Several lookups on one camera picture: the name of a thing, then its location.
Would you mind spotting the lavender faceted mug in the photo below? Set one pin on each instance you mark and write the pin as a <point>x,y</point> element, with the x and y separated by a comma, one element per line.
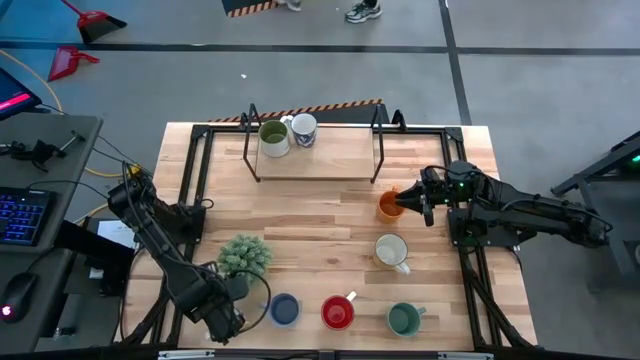
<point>286,310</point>

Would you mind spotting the green faceted mug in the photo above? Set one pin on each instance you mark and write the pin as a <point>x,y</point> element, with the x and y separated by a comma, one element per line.
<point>402,320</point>

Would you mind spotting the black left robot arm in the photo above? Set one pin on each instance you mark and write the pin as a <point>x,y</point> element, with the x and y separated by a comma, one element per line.
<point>150,220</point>

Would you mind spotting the black backlit keyboard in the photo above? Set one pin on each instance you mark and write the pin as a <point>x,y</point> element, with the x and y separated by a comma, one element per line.
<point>20,215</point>

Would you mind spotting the red hand broom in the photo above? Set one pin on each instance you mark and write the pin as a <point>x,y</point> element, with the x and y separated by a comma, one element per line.
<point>95,22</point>

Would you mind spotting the white mug with black lettering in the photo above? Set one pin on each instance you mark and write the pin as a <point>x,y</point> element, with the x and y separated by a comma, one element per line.
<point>274,140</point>

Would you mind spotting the artificial succulent in patterned pot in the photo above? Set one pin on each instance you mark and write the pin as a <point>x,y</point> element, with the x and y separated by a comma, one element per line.
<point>245,252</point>

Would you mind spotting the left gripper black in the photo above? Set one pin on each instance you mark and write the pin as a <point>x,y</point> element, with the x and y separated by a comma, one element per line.
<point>225,322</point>

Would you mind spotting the black equipment box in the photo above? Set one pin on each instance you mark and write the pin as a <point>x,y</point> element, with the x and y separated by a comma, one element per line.
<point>100,255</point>

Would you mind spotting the dark grey equipment stand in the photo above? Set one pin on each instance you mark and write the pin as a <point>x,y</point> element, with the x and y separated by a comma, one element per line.
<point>615,215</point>

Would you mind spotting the computer monitor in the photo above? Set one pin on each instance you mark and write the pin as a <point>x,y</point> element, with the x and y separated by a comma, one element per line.
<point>15,95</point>

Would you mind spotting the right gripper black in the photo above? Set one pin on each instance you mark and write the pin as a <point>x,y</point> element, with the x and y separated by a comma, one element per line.
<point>436,190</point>

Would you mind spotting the white paper sheet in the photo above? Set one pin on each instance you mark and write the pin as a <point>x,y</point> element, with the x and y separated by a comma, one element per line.
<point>112,234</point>

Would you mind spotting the black hand tool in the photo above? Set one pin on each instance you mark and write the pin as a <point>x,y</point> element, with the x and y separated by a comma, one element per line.
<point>37,151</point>

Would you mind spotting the person's shoe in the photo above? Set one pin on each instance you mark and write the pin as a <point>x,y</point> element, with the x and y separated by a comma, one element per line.
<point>294,4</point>
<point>363,11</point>

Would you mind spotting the black computer mouse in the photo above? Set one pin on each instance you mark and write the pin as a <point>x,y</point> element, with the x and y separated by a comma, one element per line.
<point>17,297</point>

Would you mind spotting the white mug blue floral print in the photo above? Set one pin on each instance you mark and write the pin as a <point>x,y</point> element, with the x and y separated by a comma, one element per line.
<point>304,129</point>

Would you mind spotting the wooden shelf riser black frame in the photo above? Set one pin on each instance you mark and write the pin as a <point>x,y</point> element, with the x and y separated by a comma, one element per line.
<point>340,155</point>

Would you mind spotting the black mat with hazard stripe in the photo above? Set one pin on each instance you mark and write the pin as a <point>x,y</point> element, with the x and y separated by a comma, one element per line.
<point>345,114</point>
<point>245,5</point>

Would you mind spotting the red dustpan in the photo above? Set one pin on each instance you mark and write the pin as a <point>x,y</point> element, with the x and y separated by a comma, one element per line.
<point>67,62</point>

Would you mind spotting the black aluminium table frame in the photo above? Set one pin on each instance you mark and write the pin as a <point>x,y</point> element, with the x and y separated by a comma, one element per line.
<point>225,129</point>

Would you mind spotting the silver metal bracket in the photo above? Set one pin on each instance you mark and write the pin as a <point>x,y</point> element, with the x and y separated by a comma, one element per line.
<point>465,356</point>
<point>185,355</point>

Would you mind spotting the grey desk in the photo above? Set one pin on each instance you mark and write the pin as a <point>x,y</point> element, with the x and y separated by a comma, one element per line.
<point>30,260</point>

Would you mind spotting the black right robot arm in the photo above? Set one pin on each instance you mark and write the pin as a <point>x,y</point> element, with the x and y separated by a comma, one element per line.
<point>525,210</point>

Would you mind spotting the orange mug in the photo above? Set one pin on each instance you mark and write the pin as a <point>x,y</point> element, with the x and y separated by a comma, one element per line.
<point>387,212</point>

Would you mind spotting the red and white mug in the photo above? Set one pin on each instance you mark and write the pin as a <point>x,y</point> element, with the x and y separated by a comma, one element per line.
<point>337,313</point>

